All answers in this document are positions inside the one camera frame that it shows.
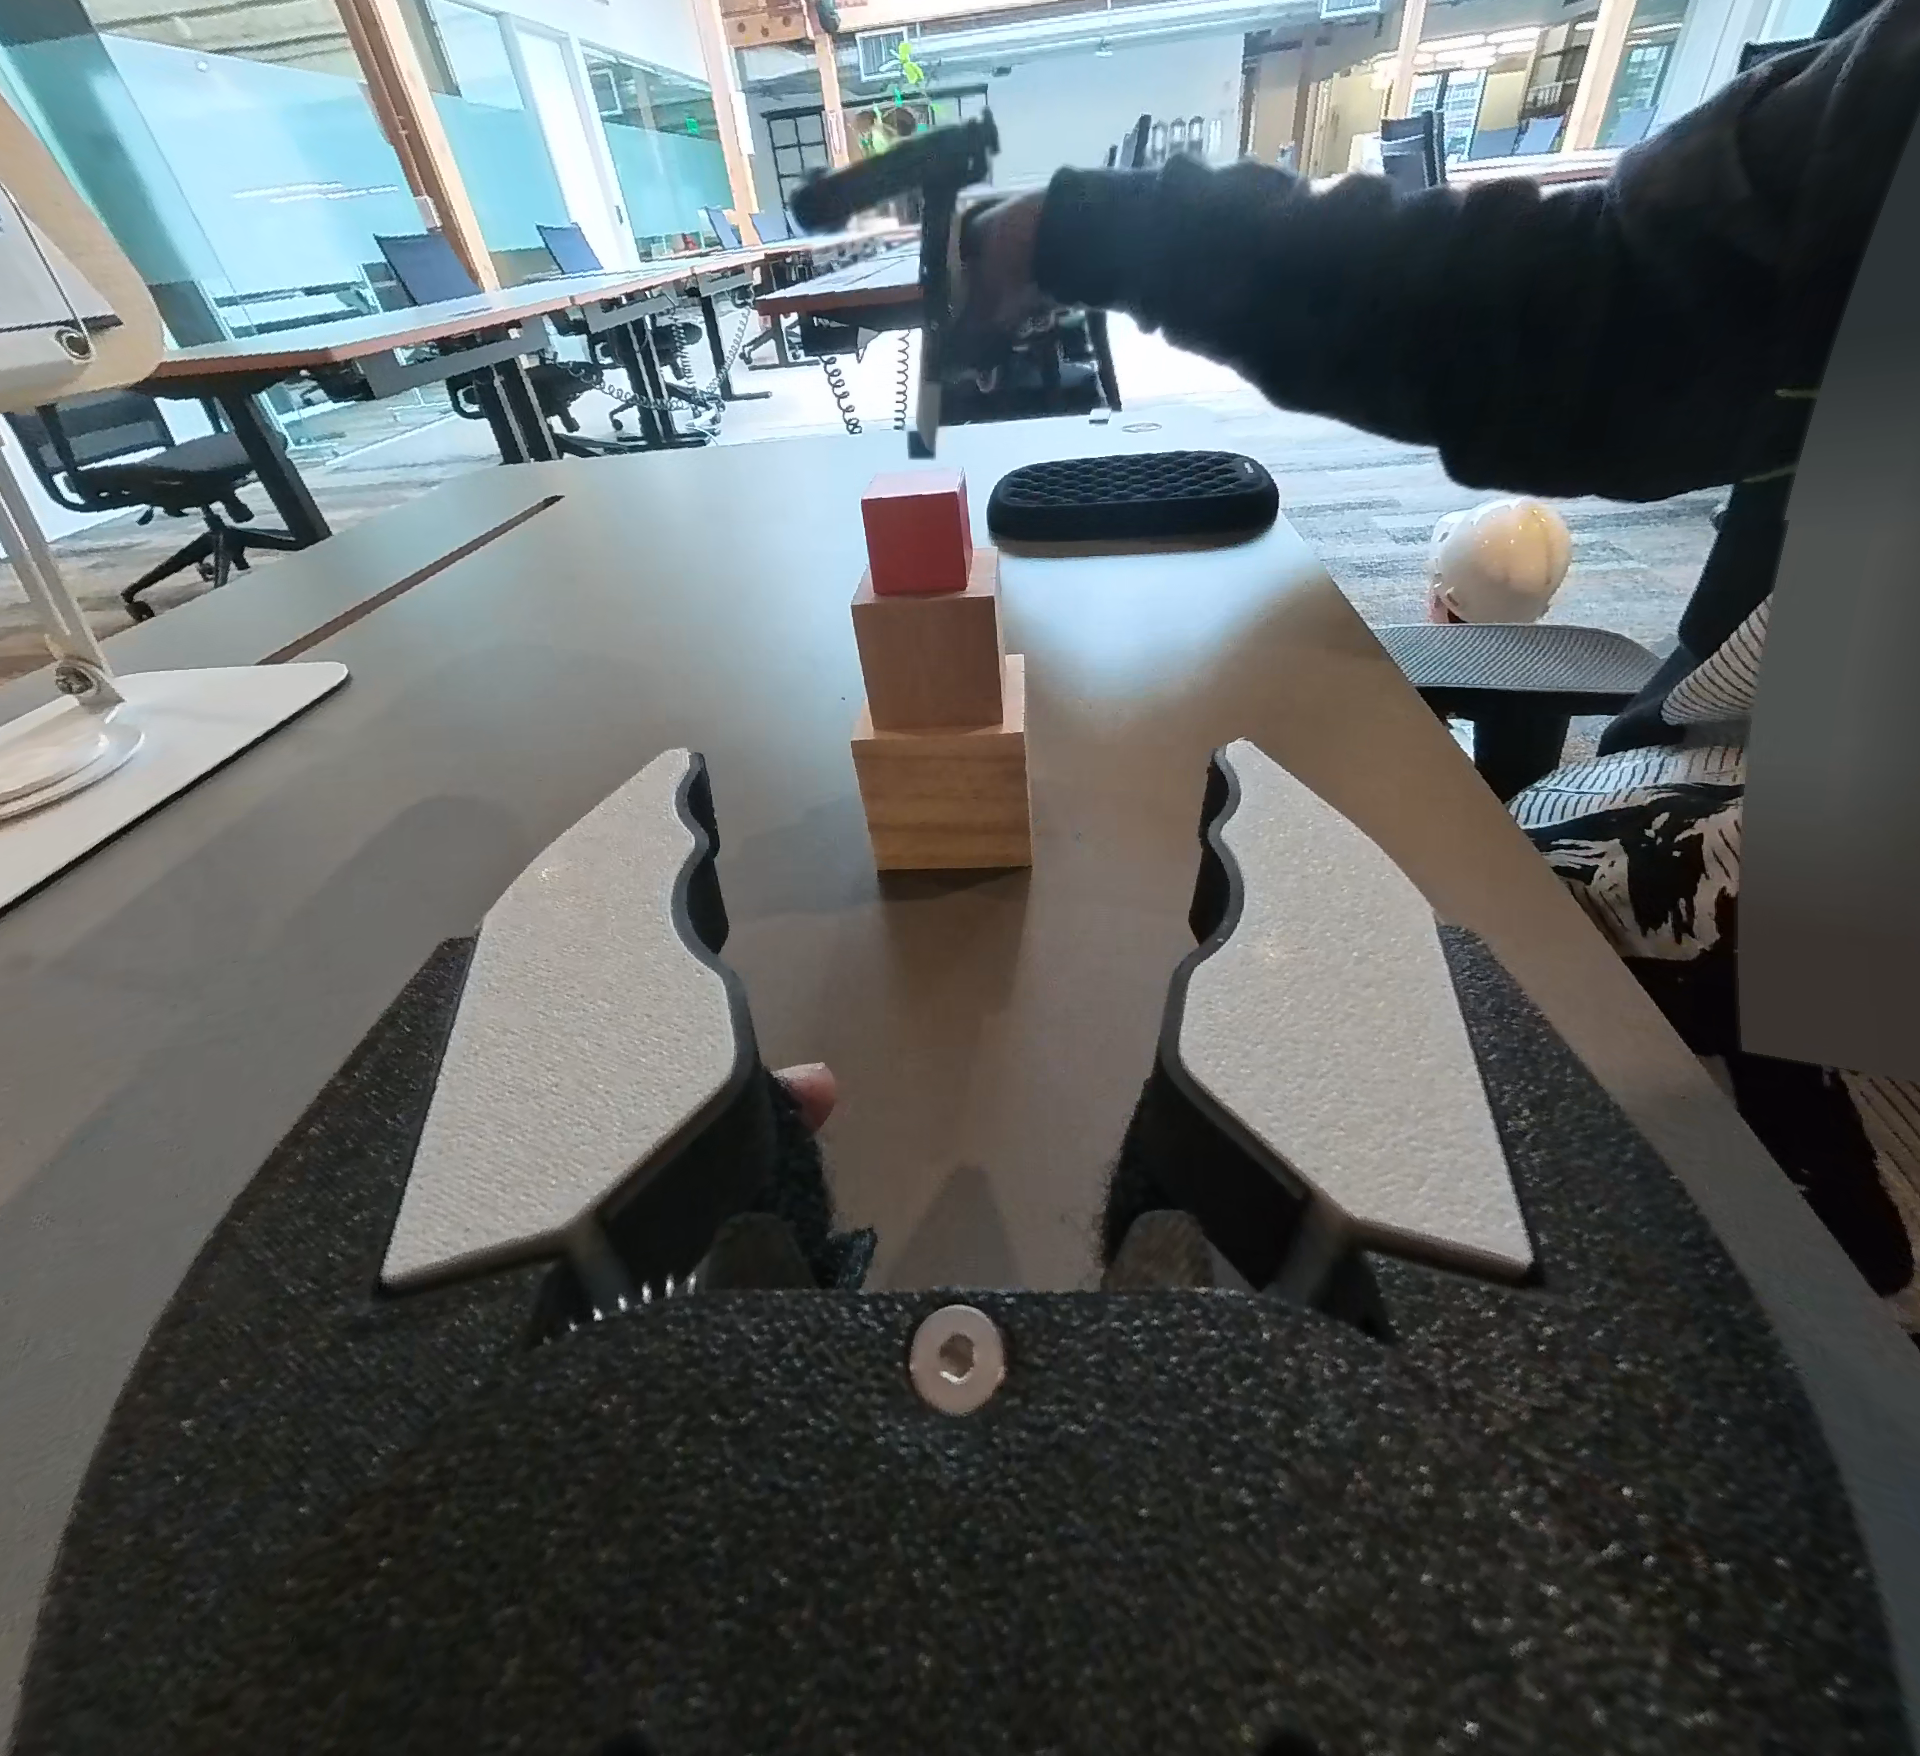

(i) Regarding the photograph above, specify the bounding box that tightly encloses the person's right forearm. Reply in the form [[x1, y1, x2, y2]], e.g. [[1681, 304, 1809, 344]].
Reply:
[[1037, 0, 1920, 505]]

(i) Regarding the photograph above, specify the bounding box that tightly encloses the white round object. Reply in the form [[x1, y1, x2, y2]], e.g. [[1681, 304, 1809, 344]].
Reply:
[[1426, 501, 1578, 630]]

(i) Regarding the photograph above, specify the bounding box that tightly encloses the small red cube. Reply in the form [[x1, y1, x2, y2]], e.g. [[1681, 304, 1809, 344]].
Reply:
[[861, 470, 980, 603]]

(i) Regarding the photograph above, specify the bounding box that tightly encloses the wooden office table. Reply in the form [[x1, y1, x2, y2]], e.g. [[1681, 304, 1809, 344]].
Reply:
[[146, 273, 789, 553], [750, 242, 1123, 438]]

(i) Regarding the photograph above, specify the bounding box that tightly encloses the black office chair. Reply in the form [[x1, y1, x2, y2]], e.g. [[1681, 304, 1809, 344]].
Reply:
[[1381, 623, 1670, 807], [6, 385, 303, 624]]

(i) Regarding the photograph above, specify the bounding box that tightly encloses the white document stand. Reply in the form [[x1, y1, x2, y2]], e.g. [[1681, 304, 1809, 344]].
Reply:
[[0, 438, 352, 918]]

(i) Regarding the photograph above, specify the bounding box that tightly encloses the large wooden cube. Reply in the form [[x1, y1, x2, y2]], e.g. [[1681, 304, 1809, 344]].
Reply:
[[849, 656, 1037, 880]]

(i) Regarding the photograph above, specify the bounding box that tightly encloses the printed instruction sheet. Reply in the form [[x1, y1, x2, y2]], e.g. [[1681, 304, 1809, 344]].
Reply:
[[0, 192, 116, 343]]

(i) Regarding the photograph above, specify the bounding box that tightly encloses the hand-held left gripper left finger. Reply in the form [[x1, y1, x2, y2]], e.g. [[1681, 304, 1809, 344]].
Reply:
[[382, 753, 830, 1299]]

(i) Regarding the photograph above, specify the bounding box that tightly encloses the black wrist rest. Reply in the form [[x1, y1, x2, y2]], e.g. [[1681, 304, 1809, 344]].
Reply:
[[988, 451, 1283, 554]]

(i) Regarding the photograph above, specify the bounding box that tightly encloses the white instruction sheet stand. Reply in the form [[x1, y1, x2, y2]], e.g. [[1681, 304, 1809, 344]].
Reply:
[[0, 100, 170, 418]]

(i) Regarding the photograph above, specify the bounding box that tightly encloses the medium wooden cube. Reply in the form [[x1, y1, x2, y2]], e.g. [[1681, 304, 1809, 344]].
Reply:
[[849, 548, 1011, 738]]

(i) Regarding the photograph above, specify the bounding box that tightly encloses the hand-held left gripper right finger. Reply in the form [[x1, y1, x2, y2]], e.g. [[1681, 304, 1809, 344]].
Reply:
[[1102, 740, 1541, 1291]]

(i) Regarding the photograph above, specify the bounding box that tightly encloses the person's printed shirt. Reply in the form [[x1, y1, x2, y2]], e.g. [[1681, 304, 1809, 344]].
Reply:
[[1511, 603, 1920, 1315]]

